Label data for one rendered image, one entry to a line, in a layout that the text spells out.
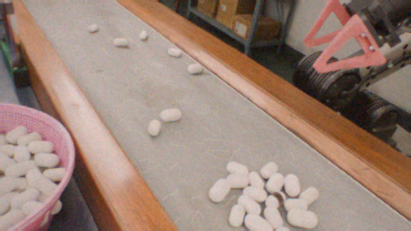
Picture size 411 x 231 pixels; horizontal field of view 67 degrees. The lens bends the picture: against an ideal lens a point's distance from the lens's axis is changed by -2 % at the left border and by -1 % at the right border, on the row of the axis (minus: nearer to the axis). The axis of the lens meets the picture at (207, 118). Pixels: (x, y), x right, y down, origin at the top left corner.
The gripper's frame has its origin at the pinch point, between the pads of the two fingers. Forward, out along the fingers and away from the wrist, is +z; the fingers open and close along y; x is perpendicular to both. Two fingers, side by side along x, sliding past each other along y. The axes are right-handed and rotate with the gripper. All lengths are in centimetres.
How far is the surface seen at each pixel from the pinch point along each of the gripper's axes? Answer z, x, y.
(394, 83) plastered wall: -18, -128, 172
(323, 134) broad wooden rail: 6.9, -14.9, 2.4
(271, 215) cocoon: 13.8, -7.5, -17.7
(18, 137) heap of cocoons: 38.6, 19.8, -11.4
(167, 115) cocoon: 24.6, 5.8, -0.8
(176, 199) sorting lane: 22.7, 0.7, -16.7
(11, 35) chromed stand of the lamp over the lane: 45, 35, 12
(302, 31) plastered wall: 16, -79, 244
